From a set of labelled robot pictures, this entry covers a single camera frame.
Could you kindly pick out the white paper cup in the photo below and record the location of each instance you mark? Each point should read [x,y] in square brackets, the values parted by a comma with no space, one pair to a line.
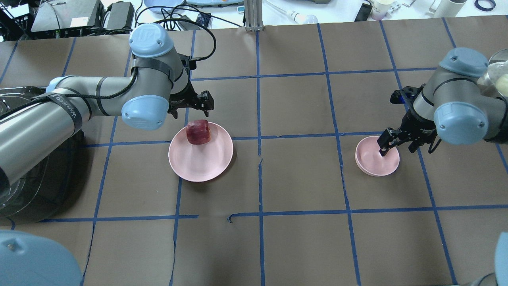
[446,8]

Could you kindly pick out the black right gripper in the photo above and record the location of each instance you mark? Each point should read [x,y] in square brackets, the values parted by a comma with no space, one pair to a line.
[411,125]

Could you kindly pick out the light bulb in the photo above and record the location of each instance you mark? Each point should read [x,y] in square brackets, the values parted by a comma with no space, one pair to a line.
[300,18]

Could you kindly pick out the purple white cup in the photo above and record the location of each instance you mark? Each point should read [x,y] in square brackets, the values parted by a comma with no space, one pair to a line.
[380,8]

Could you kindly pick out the pink bowl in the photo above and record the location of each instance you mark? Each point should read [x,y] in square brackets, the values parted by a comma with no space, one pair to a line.
[368,158]

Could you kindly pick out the white steamed bun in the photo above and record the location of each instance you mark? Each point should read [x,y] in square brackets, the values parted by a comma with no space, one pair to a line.
[501,85]

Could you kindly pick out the black power adapter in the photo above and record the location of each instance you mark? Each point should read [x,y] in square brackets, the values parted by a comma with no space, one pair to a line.
[364,12]

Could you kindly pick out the steel steamer pot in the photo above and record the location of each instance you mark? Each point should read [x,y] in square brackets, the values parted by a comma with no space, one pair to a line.
[494,82]

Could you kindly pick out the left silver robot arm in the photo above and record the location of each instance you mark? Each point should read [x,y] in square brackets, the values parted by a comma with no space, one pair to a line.
[158,86]

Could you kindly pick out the red apple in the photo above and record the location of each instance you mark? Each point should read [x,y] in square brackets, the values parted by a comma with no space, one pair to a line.
[198,132]

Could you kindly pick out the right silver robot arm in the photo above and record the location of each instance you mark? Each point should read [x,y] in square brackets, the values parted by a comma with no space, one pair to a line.
[451,106]

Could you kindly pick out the pink plate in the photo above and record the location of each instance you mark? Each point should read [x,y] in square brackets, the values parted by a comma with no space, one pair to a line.
[200,163]

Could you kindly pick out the aluminium frame post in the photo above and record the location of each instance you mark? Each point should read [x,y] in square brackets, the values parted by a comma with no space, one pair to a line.
[253,15]

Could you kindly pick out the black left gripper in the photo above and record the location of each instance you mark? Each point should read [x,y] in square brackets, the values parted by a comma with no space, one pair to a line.
[185,99]

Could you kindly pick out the blue plate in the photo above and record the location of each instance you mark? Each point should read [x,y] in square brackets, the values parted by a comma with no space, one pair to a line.
[155,6]

